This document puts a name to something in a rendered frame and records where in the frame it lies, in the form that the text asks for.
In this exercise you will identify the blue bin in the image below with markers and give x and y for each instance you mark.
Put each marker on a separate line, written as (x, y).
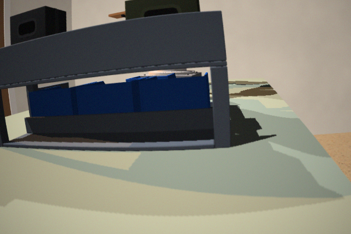
(158, 77)
(55, 101)
(98, 97)
(174, 93)

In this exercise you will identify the grey metal shelf frame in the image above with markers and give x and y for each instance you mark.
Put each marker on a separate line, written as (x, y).
(154, 43)

